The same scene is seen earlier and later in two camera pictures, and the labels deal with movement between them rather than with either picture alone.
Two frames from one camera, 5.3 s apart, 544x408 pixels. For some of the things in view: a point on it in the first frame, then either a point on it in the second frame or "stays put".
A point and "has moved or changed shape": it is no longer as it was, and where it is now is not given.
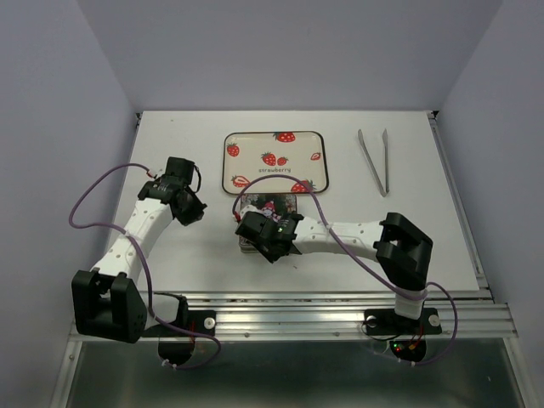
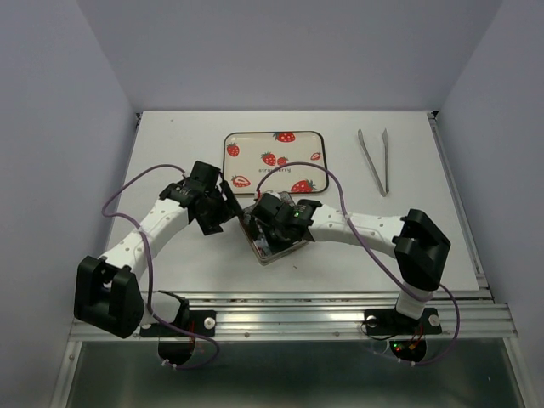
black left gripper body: x=194 y=208 -> x=218 y=212
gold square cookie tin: x=274 y=206 has moved or changed shape
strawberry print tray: x=250 y=155 stays put
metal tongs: x=384 y=191 stays put
